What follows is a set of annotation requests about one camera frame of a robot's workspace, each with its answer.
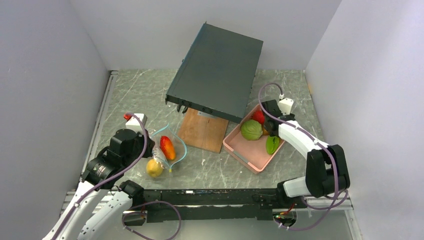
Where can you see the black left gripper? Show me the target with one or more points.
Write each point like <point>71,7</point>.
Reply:
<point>150,143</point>

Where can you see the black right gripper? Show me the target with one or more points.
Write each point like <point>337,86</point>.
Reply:
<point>292,115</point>

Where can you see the brown toy kiwi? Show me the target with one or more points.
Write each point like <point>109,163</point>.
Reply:
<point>265,132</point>

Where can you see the red orange toy mango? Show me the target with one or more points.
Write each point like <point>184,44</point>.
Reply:
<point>167,148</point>

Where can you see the yellow toy walnut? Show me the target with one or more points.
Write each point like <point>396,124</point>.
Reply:
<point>153,168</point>

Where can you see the pink perforated plastic basket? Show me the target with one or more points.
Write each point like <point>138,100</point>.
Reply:
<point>251,153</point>

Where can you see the clear zip top bag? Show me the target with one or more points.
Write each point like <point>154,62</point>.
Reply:
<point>179,145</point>

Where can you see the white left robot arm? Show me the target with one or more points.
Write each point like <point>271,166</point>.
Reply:
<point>78,221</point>

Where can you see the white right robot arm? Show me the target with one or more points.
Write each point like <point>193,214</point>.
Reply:
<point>326,168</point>

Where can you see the red toy strawberry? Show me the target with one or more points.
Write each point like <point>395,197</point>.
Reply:
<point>258,116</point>

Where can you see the green toy cabbage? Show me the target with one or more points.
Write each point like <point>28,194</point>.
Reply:
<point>251,130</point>

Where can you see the wooden cutting board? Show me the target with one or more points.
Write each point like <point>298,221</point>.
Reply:
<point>203,131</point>

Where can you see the dark grey metal chassis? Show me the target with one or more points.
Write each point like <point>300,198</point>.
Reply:
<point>217,73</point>

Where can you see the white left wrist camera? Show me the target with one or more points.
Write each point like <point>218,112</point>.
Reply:
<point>133,124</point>

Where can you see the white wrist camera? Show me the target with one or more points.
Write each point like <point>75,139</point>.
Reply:
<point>285,105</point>
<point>133,124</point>

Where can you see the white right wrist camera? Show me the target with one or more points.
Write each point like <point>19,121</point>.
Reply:
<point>285,105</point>

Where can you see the aluminium side rail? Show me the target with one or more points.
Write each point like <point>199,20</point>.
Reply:
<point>101,116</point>

